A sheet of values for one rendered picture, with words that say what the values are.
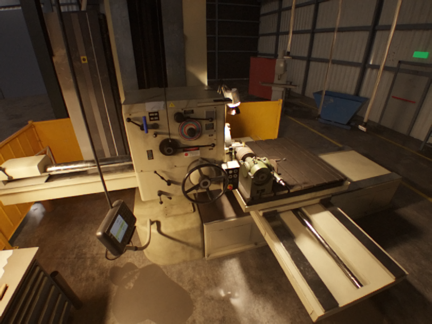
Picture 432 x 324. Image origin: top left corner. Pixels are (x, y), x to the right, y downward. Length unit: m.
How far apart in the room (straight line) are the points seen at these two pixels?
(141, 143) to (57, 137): 3.07
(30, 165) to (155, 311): 1.81
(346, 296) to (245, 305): 1.01
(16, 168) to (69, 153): 2.36
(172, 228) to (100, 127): 1.28
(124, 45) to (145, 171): 1.14
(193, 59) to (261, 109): 2.68
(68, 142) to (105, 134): 2.22
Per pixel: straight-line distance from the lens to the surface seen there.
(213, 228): 2.38
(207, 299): 2.50
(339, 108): 7.61
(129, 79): 2.18
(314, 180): 2.44
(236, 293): 2.53
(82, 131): 2.42
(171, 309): 2.49
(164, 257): 2.62
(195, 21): 2.21
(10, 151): 4.06
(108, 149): 2.44
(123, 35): 2.17
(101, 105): 2.29
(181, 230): 2.30
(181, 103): 1.59
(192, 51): 2.19
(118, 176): 2.09
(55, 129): 4.52
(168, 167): 1.74
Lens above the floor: 2.26
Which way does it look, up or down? 30 degrees down
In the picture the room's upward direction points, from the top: straight up
